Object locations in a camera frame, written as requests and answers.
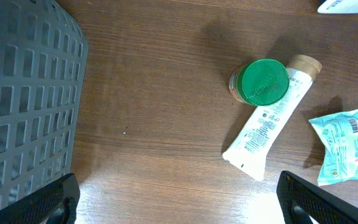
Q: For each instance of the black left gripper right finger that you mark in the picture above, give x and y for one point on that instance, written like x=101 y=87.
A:
x=303 y=202

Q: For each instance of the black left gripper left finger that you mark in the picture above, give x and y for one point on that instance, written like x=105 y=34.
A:
x=54 y=203

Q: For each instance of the white tube package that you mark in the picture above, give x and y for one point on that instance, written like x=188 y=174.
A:
x=249 y=150

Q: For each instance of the teal pouch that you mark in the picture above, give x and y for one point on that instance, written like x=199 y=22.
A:
x=339 y=134

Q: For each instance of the green lid jar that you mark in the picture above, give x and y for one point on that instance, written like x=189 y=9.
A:
x=259 y=83

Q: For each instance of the white barcode scanner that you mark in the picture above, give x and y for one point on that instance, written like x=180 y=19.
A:
x=338 y=7

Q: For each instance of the grey plastic basket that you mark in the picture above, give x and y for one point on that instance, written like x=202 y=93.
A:
x=43 y=56

